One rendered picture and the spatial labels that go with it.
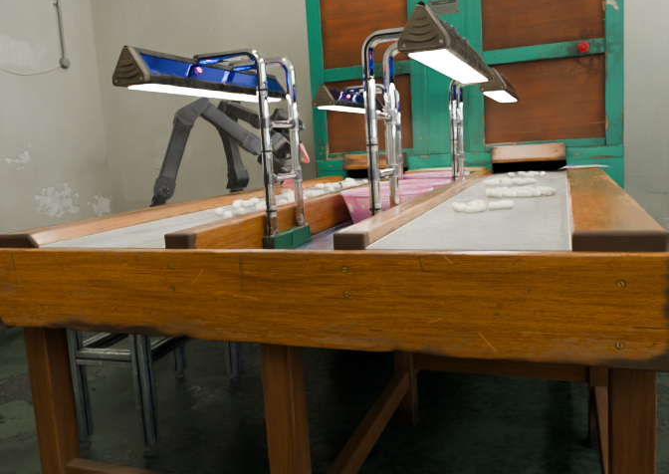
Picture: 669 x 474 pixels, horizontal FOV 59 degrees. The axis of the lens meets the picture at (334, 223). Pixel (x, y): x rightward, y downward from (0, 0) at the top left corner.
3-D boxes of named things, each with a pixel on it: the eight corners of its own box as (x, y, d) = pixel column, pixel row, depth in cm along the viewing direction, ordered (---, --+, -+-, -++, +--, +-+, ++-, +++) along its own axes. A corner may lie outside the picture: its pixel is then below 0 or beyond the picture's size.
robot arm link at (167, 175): (168, 201, 206) (194, 112, 207) (170, 202, 200) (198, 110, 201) (150, 196, 204) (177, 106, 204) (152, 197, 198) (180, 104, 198)
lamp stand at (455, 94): (450, 203, 210) (446, 76, 205) (459, 198, 229) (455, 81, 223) (506, 202, 203) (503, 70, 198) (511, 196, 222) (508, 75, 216)
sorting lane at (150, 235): (39, 257, 117) (37, 246, 117) (346, 184, 284) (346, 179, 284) (164, 258, 106) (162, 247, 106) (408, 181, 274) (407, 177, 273)
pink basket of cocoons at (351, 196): (329, 228, 166) (327, 194, 164) (359, 216, 190) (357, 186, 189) (422, 228, 156) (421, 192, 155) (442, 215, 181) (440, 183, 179)
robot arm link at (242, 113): (278, 117, 242) (231, 98, 260) (262, 117, 236) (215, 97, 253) (273, 145, 247) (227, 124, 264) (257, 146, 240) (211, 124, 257)
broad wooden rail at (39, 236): (4, 322, 123) (-7, 234, 121) (326, 213, 291) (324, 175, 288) (48, 325, 119) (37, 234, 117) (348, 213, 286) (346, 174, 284)
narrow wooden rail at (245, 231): (168, 294, 107) (162, 233, 106) (408, 196, 274) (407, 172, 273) (193, 295, 105) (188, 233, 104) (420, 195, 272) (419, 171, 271)
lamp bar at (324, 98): (312, 107, 202) (310, 86, 201) (366, 113, 260) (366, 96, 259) (333, 105, 199) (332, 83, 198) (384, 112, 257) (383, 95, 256)
